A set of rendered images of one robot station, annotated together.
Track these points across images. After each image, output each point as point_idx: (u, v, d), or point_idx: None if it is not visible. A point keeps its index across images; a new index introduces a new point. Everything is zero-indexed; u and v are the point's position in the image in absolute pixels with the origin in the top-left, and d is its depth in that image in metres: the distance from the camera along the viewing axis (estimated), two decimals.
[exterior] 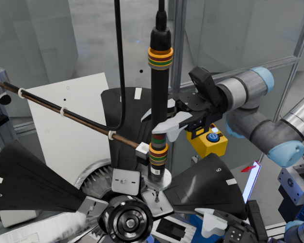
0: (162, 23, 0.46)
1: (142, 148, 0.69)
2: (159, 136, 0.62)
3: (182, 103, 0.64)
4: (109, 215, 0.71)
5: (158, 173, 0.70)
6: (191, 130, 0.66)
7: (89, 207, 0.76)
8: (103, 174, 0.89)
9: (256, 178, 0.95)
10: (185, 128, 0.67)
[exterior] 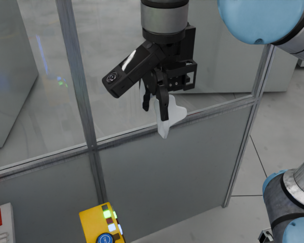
0: None
1: None
2: None
3: (148, 85, 0.55)
4: None
5: None
6: (184, 85, 0.54)
7: None
8: None
9: None
10: (179, 84, 0.55)
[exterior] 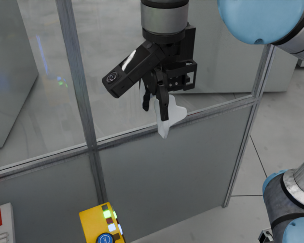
0: None
1: None
2: None
3: (148, 85, 0.55)
4: None
5: None
6: (184, 85, 0.54)
7: None
8: None
9: None
10: (179, 84, 0.55)
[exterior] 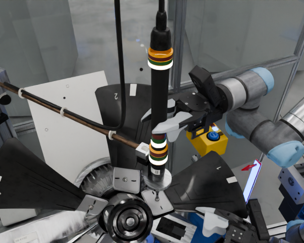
0: (162, 23, 0.46)
1: (142, 148, 0.69)
2: (159, 136, 0.62)
3: (182, 103, 0.64)
4: (132, 197, 0.73)
5: (158, 173, 0.70)
6: (191, 130, 0.66)
7: (126, 176, 0.78)
8: (103, 173, 0.88)
9: (256, 176, 0.94)
10: (185, 128, 0.67)
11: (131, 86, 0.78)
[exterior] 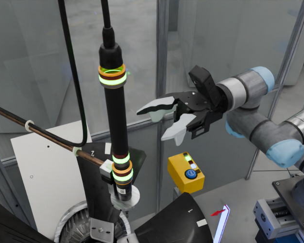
0: (109, 40, 0.42)
1: (106, 166, 0.66)
2: (120, 155, 0.58)
3: (182, 103, 0.64)
4: None
5: (124, 192, 0.66)
6: (191, 130, 0.66)
7: (101, 227, 0.86)
8: (83, 219, 0.96)
9: (226, 219, 1.02)
10: None
11: (105, 145, 0.86)
